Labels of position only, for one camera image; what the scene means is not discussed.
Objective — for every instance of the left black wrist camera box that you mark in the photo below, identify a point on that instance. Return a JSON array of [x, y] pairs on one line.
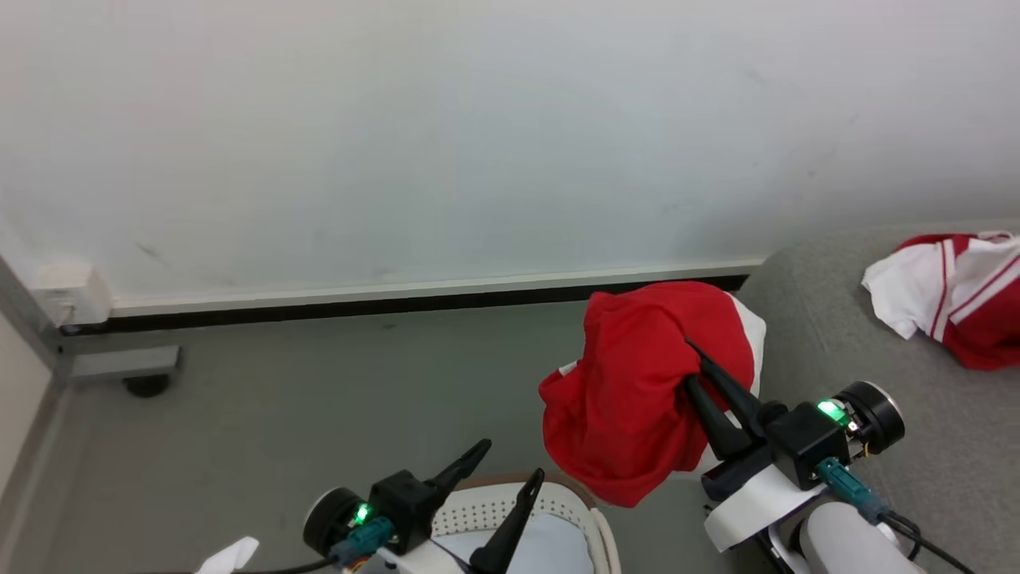
[[382, 510]]

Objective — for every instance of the right black wrist camera box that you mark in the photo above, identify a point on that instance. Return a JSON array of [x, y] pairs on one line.
[[813, 434]]

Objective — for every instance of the grey fabric sofa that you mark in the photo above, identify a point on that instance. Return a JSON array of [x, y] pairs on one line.
[[916, 359]]

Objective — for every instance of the grey metal frame post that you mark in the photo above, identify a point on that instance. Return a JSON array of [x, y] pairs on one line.
[[48, 351]]

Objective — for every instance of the red garment with white trim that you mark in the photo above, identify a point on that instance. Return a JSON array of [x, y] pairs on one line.
[[629, 383]]

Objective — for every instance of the black baseboard strip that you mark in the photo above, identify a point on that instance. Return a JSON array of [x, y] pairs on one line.
[[358, 307]]

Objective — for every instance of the white wall socket box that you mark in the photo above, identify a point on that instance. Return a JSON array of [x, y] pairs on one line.
[[76, 293]]

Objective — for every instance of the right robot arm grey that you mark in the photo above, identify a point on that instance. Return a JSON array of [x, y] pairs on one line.
[[853, 546]]

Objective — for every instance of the white baseboard strip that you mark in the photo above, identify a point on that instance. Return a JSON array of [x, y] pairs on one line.
[[398, 288]]

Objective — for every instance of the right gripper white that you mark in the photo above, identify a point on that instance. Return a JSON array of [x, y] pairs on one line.
[[757, 498]]

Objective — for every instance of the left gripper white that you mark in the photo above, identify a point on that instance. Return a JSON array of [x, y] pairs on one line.
[[414, 560]]

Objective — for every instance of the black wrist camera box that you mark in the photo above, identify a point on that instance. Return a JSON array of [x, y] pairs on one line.
[[382, 510], [813, 434]]

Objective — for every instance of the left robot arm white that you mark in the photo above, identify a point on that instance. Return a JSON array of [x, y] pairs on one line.
[[231, 556]]

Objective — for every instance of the black caster wheel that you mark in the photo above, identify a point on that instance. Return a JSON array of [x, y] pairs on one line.
[[147, 386]]

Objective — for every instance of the white red striped garment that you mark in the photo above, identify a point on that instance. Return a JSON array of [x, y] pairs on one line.
[[972, 299]]

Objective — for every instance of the cream perforated laundry basket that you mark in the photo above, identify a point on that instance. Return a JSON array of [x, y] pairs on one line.
[[602, 534]]

